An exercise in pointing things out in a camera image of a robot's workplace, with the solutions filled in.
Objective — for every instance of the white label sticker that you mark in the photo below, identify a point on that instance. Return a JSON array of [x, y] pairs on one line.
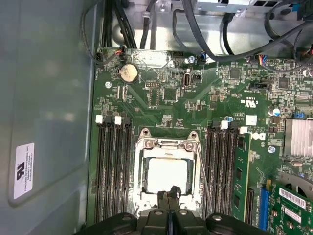
[[24, 171]]

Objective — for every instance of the graphics card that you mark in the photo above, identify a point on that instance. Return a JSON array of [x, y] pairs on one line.
[[293, 203]]

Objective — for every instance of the black expansion slot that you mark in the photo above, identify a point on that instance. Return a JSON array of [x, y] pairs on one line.
[[250, 208]]

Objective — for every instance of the metal socket cover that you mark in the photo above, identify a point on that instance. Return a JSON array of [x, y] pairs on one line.
[[156, 153]]

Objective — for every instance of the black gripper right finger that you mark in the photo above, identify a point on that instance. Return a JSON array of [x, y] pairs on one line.
[[195, 225]]

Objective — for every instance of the silver CPU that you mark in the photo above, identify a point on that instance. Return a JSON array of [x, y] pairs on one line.
[[166, 171]]

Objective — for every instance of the blue expansion slot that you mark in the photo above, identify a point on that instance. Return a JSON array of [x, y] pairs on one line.
[[264, 208]]

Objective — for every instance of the silver chipset heatsink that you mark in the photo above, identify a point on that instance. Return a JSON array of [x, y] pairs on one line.
[[298, 137]]

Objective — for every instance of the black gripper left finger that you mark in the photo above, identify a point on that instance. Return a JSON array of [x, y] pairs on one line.
[[146, 225]]

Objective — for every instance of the green RAM stick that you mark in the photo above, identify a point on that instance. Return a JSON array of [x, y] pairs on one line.
[[240, 171]]

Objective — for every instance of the coin cell battery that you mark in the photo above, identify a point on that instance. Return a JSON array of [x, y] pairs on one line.
[[128, 73]]

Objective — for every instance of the green motherboard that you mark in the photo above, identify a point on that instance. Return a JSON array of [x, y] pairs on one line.
[[139, 100]]

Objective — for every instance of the CPU socket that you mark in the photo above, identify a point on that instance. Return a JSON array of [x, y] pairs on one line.
[[144, 136]]

